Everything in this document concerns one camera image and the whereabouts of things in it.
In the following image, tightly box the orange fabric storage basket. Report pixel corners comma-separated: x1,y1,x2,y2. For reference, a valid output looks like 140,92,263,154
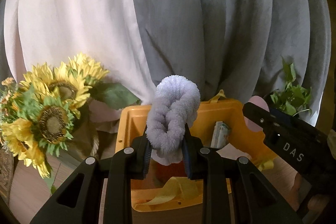
131,92,277,212

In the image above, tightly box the pink plush piece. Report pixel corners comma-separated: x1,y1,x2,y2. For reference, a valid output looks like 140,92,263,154
243,96,272,132

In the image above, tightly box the grey curtain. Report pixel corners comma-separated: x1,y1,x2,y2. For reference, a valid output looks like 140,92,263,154
0,0,332,127

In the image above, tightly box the pink curtain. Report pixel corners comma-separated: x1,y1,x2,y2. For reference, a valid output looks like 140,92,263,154
3,0,157,132

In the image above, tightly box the yellow sunflower bouquet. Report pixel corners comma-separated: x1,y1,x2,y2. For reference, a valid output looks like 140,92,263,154
1,53,140,192

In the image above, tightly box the green leafy plant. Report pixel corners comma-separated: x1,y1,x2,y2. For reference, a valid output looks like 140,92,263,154
270,58,312,117

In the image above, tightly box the brown carved wooden ornament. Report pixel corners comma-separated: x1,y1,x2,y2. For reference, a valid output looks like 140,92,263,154
0,148,14,205

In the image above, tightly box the blue cartoon tissue pack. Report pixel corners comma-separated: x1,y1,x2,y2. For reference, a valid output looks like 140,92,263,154
210,121,231,149

